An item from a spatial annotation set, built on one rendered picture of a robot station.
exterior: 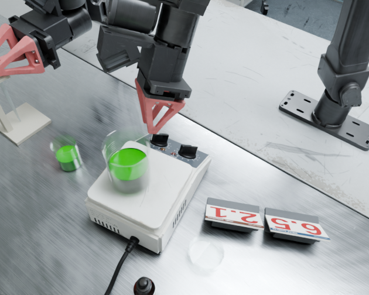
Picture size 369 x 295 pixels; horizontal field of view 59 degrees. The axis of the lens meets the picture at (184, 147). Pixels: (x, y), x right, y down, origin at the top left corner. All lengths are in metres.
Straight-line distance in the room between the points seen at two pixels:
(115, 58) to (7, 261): 0.34
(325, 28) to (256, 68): 2.19
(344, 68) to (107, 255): 0.49
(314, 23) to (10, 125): 2.65
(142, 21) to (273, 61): 0.48
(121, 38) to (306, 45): 0.61
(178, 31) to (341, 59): 0.29
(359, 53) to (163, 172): 0.38
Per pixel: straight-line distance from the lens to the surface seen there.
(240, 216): 0.55
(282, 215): 0.59
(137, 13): 0.47
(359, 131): 0.77
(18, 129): 0.72
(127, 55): 0.48
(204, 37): 0.93
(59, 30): 0.65
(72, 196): 0.60
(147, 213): 0.46
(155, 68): 0.49
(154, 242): 0.48
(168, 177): 0.49
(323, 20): 3.11
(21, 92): 0.81
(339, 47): 0.62
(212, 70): 0.82
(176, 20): 0.48
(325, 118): 0.73
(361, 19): 0.59
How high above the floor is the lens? 1.40
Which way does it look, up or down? 51 degrees down
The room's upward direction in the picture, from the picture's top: 4 degrees clockwise
